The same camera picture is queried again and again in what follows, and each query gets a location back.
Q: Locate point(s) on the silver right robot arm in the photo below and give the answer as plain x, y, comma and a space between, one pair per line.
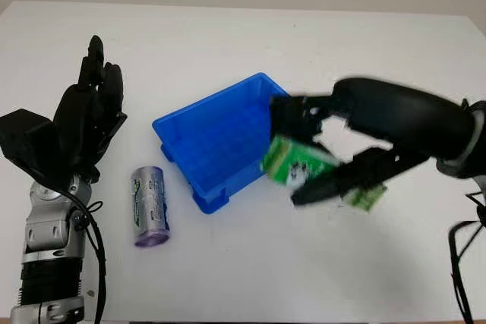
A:
479, 138

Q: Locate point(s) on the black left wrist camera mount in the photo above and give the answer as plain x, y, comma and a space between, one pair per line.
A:
26, 138

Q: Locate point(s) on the green rectangular carton box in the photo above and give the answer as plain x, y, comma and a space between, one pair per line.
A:
288, 161

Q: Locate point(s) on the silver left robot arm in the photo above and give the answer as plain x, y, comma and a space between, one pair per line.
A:
45, 221

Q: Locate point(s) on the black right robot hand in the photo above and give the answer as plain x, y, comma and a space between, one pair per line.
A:
398, 119

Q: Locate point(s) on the silver purple cylindrical can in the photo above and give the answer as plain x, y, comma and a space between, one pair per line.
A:
150, 206

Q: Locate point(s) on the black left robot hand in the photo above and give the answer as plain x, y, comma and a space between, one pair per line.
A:
81, 123

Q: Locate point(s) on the blue plastic tray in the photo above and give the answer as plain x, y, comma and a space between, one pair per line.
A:
216, 142

